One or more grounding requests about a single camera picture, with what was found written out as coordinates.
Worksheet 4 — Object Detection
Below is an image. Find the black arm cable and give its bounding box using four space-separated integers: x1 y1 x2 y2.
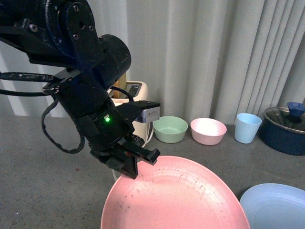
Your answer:
0 71 86 154

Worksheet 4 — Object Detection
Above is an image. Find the mint green bowl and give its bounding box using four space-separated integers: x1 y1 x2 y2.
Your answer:
153 116 188 144

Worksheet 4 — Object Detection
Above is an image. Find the glass pot lid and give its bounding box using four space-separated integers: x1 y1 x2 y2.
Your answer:
264 102 305 133

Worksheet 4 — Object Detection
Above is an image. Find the light blue plate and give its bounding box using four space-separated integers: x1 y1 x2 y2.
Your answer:
240 183 305 229

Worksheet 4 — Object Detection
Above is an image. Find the pink bowl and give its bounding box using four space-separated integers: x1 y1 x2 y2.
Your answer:
191 118 227 146

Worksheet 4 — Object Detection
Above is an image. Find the pink plate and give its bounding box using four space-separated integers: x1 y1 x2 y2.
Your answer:
101 156 250 229

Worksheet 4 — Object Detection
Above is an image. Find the dark blue pot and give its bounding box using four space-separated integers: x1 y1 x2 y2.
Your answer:
259 117 305 156

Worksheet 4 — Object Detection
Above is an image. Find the slice of toast bread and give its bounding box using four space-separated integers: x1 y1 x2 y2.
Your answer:
112 73 126 99

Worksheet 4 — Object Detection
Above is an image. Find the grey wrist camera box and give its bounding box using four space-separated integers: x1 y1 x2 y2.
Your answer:
138 106 160 123

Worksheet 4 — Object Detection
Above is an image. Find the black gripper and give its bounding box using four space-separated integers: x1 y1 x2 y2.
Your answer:
78 102 160 179

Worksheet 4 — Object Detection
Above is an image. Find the cream white toaster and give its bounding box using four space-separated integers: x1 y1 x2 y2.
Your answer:
108 81 153 147

